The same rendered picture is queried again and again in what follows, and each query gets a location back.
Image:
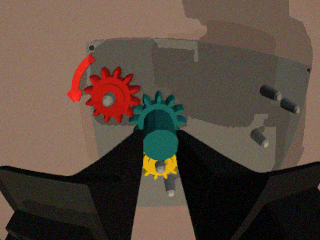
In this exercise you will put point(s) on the red gear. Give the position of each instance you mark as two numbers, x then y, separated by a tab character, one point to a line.
115	84

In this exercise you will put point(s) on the yellow gear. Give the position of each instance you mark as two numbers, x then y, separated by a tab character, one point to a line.
149	166

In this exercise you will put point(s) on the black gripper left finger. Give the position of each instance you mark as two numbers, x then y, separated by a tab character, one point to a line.
101	197

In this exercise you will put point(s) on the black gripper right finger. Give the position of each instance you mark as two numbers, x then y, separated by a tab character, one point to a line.
223	196

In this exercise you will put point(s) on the grey board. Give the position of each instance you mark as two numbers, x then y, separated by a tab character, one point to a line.
246	104

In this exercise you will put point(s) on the teal gear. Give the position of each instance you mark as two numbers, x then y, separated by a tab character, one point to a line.
159	121

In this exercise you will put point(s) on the red curved arrow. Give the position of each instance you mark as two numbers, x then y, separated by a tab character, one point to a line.
75	93

